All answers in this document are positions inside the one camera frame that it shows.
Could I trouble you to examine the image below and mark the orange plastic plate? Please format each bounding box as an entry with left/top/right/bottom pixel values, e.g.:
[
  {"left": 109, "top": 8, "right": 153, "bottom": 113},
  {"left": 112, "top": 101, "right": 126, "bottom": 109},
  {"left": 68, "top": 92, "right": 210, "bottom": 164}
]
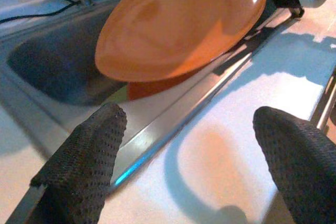
[{"left": 94, "top": 0, "right": 267, "bottom": 83}]

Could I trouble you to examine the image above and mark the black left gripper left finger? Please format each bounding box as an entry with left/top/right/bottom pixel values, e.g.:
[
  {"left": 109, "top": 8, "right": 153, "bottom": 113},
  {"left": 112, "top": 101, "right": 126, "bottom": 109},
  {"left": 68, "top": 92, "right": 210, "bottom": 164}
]
[{"left": 25, "top": 102, "right": 128, "bottom": 224}]

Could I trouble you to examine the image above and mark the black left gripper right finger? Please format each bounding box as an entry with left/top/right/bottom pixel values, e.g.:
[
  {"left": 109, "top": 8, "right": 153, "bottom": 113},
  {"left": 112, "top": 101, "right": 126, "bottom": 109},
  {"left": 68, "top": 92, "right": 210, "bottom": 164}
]
[{"left": 252, "top": 105, "right": 336, "bottom": 224}]

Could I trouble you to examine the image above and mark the silver cabinet handle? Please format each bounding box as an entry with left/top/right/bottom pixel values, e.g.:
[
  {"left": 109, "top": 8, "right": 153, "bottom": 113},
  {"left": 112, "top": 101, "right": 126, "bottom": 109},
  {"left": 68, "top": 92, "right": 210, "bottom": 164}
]
[{"left": 316, "top": 69, "right": 336, "bottom": 132}]

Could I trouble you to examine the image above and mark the stainless steel sink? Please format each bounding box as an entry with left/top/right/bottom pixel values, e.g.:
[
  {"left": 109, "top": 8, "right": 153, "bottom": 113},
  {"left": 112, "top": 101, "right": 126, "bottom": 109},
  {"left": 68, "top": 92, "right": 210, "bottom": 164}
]
[{"left": 0, "top": 0, "right": 299, "bottom": 224}]

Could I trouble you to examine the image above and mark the long black counter cable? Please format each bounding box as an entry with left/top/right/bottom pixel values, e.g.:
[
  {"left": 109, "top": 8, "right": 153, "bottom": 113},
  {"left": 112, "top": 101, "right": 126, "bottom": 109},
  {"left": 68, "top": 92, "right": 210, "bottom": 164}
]
[{"left": 0, "top": 0, "right": 139, "bottom": 24}]

